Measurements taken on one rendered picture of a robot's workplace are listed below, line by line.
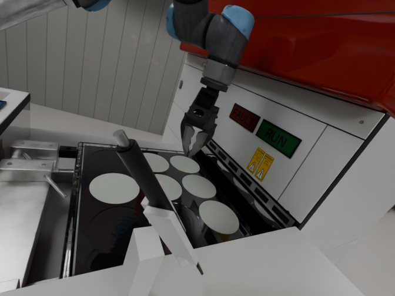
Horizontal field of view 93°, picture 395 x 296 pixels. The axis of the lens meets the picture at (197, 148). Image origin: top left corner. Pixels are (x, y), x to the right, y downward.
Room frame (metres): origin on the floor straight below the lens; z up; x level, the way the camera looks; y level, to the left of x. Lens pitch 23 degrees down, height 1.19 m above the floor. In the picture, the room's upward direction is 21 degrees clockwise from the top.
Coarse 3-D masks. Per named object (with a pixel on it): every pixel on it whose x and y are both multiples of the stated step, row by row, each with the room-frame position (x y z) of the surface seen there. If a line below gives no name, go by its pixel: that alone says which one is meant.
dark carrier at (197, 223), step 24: (96, 168) 0.35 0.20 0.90; (120, 168) 0.39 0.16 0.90; (216, 192) 0.44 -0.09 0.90; (96, 216) 0.24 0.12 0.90; (120, 216) 0.25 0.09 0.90; (144, 216) 0.27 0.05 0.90; (192, 216) 0.32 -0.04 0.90; (240, 216) 0.38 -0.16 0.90; (96, 240) 0.20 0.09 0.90; (120, 240) 0.21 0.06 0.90; (192, 240) 0.26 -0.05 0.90; (216, 240) 0.28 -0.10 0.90; (96, 264) 0.16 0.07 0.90; (120, 264) 0.17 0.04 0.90
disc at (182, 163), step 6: (174, 156) 0.55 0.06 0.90; (180, 156) 0.57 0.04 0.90; (174, 162) 0.51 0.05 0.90; (180, 162) 0.53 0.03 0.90; (186, 162) 0.54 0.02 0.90; (192, 162) 0.56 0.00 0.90; (180, 168) 0.49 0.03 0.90; (186, 168) 0.51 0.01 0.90; (192, 168) 0.52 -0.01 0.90; (198, 168) 0.54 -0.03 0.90
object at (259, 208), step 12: (216, 156) 0.58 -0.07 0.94; (228, 168) 0.53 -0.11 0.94; (216, 180) 0.55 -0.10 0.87; (228, 180) 0.50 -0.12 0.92; (240, 180) 0.48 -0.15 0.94; (240, 192) 0.45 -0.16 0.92; (252, 204) 0.41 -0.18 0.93; (264, 216) 0.37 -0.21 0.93; (252, 228) 0.39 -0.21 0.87; (276, 228) 0.34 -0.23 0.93
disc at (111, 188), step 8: (104, 176) 0.34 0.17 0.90; (112, 176) 0.35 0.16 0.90; (120, 176) 0.36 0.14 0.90; (128, 176) 0.37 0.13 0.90; (96, 184) 0.31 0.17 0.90; (104, 184) 0.31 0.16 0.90; (112, 184) 0.32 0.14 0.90; (120, 184) 0.33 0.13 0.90; (128, 184) 0.34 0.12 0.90; (136, 184) 0.35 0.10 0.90; (96, 192) 0.29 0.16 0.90; (104, 192) 0.29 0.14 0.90; (112, 192) 0.30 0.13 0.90; (120, 192) 0.31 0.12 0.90; (128, 192) 0.32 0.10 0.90; (136, 192) 0.33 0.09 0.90; (104, 200) 0.27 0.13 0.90; (112, 200) 0.28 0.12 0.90; (120, 200) 0.29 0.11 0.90; (128, 200) 0.30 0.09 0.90
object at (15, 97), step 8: (0, 88) 0.44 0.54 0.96; (0, 96) 0.40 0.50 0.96; (8, 96) 0.41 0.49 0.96; (16, 96) 0.43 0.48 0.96; (24, 96) 0.44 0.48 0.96; (8, 104) 0.38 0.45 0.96; (16, 104) 0.39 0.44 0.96; (0, 112) 0.33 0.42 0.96; (8, 112) 0.35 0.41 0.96; (0, 120) 0.31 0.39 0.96
